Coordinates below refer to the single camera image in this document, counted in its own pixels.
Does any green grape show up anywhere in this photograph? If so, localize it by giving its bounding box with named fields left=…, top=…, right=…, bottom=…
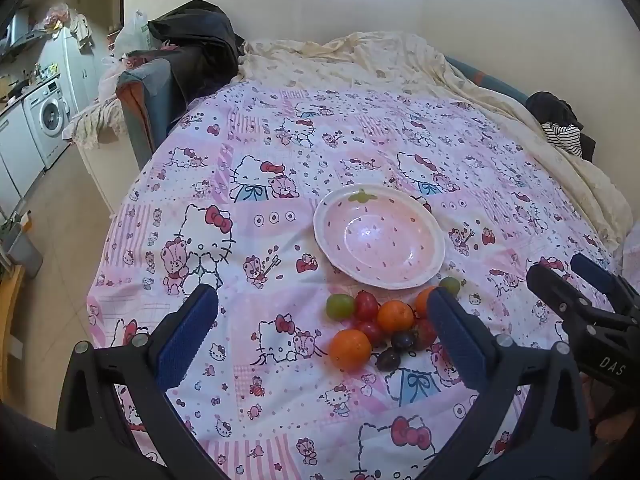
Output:
left=438, top=276, right=461, bottom=297
left=326, top=294, right=355, bottom=321

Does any orange mandarin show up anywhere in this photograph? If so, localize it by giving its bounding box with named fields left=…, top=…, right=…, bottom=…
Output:
left=413, top=285, right=436, bottom=318
left=328, top=328, right=372, bottom=372
left=376, top=300, right=416, bottom=335

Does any red strawberry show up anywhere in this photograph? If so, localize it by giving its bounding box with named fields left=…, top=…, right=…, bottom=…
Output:
left=413, top=318, right=437, bottom=351

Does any red cherry tomato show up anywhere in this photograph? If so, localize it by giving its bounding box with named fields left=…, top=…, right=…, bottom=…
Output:
left=354, top=290, right=380, bottom=322
left=356, top=321, right=386, bottom=348

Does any person's right hand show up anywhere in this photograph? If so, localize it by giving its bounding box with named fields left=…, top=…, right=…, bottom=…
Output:
left=580, top=373, right=639, bottom=468

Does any black striped clothing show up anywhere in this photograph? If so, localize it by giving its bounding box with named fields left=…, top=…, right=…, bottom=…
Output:
left=525, top=91, right=596, bottom=162

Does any pink strawberry pattern plate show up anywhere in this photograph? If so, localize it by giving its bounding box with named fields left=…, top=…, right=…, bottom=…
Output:
left=312, top=183, right=446, bottom=290

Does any wooden chair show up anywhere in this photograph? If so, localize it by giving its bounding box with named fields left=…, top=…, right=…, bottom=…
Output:
left=0, top=264, right=25, bottom=401

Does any cream floral blanket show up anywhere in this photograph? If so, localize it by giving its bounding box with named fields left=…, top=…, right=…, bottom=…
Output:
left=232, top=32, right=634, bottom=258

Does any pink Hello Kitty bedsheet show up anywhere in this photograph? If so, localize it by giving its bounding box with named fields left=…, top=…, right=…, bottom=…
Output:
left=87, top=83, right=613, bottom=479

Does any white kitchen cabinet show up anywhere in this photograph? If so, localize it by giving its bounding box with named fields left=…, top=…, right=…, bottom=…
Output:
left=0, top=102, right=44, bottom=217

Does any white washing machine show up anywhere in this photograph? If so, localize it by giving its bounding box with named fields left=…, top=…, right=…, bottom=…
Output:
left=23, top=76, right=70, bottom=170

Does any white refrigerator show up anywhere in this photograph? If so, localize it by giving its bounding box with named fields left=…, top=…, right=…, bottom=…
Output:
left=39, top=27, right=99, bottom=115

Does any black clothes pile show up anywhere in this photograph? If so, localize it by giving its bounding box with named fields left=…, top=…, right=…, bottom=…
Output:
left=128, top=0, right=244, bottom=103

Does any white plastic bag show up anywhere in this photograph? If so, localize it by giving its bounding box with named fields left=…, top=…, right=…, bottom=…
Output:
left=102, top=10, right=153, bottom=67

